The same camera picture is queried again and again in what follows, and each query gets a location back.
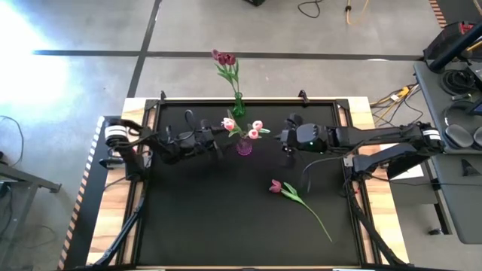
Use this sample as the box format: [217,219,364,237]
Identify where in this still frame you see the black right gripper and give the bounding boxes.
[273,124,329,158]

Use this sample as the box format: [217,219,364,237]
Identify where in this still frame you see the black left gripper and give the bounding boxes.
[186,126,228,162]

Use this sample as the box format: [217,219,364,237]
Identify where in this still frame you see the pink glass vase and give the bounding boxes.
[236,135,253,157]

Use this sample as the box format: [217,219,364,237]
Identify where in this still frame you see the green glass vase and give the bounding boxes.
[232,92,248,117]

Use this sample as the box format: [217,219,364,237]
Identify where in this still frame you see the black table mat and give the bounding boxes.
[137,100,362,266]

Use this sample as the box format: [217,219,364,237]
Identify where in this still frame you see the white paper sheet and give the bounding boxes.
[391,162,426,181]

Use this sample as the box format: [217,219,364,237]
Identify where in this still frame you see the black platform with striped edge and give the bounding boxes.
[56,115,121,271]

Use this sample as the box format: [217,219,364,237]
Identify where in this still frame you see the grey low side table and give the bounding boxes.
[429,152,482,245]

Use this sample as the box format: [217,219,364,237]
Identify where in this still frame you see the black mesh basket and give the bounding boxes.
[423,20,475,61]

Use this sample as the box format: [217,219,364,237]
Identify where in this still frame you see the black tube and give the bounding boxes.
[429,22,482,75]

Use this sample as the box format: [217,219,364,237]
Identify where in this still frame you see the grey metal desk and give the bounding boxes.
[0,150,62,242]

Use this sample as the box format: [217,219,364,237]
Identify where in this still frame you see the black metal table frame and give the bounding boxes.
[116,90,407,271]

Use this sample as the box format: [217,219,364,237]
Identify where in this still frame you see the black diagonal frame strut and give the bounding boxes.
[93,195,146,266]
[346,187,406,266]

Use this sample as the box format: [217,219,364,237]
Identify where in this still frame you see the yellow cable with plug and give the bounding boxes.
[371,84,421,114]

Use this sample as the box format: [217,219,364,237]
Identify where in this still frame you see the black looped floor cable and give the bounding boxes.
[297,0,324,19]

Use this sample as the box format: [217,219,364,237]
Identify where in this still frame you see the yellow floor cable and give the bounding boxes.
[345,0,370,26]

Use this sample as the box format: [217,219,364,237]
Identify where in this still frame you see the coiled black cable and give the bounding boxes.
[440,69,476,97]

